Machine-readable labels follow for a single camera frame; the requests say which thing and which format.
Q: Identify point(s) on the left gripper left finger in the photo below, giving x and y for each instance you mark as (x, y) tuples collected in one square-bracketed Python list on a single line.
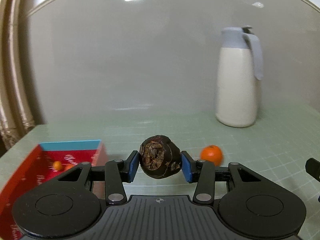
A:
[(114, 173)]

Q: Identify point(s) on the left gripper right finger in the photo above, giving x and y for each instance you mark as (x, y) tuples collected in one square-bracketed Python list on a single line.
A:
[(204, 173)]

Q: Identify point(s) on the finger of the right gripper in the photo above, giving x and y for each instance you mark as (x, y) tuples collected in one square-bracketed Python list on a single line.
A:
[(312, 167)]

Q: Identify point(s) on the orange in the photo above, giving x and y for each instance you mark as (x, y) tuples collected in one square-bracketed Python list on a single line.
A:
[(213, 154)]

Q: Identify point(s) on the dark mangosteen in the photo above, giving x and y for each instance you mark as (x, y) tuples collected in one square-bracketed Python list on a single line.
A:
[(159, 157)]

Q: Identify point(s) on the small kumquat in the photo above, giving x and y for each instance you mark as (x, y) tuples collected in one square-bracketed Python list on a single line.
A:
[(57, 165)]

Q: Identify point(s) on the red strawberry-like fruit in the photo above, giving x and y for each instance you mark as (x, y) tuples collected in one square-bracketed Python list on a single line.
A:
[(68, 166)]

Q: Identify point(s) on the green grid table mat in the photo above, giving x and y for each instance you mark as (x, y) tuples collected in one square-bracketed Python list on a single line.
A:
[(277, 146)]

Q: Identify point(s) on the colourful cardboard box tray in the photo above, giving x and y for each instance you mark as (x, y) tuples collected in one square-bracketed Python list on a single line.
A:
[(37, 168)]

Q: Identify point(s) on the white thermos jug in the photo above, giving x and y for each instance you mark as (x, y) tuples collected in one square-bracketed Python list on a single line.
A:
[(239, 73)]

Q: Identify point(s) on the beige satin curtain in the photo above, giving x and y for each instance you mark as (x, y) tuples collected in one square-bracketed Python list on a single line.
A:
[(16, 117)]

